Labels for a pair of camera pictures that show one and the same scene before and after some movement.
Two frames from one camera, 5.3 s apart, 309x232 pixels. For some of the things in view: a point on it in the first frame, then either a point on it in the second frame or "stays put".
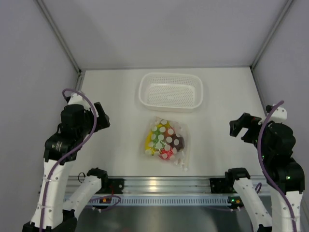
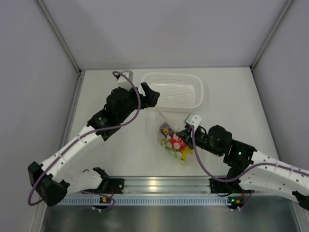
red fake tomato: x=166 y=152 → x=178 y=143
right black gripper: x=245 y=120 → x=186 y=136
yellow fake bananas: x=147 y=144 → x=184 y=153
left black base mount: x=112 y=186 stays put
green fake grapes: x=158 y=138 → x=168 y=147
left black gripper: x=103 y=120 → x=151 y=97
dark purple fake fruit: x=178 y=142 → x=166 y=130
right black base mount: x=222 y=185 stays put
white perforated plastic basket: x=171 y=92 stays put
